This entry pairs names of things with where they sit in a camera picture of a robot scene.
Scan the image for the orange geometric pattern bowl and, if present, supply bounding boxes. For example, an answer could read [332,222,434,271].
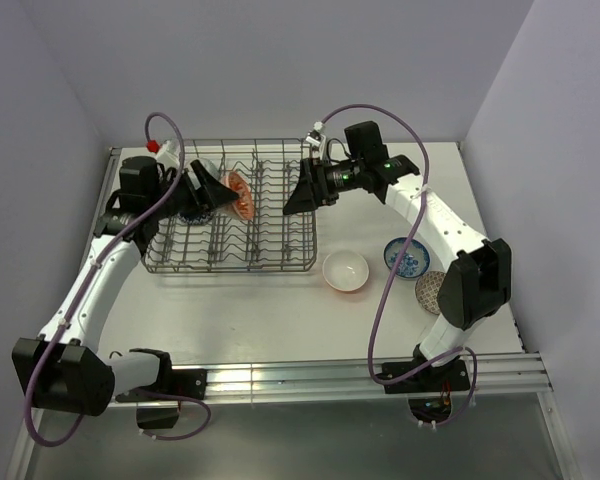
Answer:
[177,213,214,226]

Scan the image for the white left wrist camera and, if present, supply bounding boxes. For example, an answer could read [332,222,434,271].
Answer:
[145,139,186,175]

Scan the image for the grey wire dish rack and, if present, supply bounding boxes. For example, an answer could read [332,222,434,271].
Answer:
[144,139,317,274]

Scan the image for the orange floral pattern bowl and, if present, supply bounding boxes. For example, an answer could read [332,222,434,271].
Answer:
[221,171,255,221]

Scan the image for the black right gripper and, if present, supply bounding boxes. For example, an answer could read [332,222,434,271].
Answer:
[283,156,365,215]

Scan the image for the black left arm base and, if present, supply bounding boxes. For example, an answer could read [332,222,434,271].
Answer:
[115,368,207,403]

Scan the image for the blue floral bowl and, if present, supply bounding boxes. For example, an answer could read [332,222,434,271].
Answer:
[383,237,431,279]

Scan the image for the pale green bowl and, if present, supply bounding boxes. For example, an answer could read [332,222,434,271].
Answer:
[199,158,218,176]

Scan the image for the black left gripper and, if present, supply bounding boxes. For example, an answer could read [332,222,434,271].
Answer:
[148,160,239,221]

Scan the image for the aluminium mounting rail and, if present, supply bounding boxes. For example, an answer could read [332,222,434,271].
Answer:
[202,353,553,405]

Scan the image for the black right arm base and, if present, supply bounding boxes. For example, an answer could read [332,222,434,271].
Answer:
[366,344,476,395]

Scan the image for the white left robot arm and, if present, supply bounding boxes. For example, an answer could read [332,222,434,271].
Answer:
[12,156,239,416]

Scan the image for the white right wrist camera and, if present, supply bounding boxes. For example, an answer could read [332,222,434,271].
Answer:
[305,121,328,161]

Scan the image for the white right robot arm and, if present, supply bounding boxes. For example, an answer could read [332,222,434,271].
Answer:
[283,121,512,390]

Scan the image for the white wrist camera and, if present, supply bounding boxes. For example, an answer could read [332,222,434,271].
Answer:
[145,139,186,175]
[305,121,328,161]

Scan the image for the plain white bowl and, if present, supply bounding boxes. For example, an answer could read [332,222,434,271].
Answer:
[322,250,370,293]

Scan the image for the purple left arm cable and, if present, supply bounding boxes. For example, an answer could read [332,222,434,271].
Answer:
[23,112,214,446]

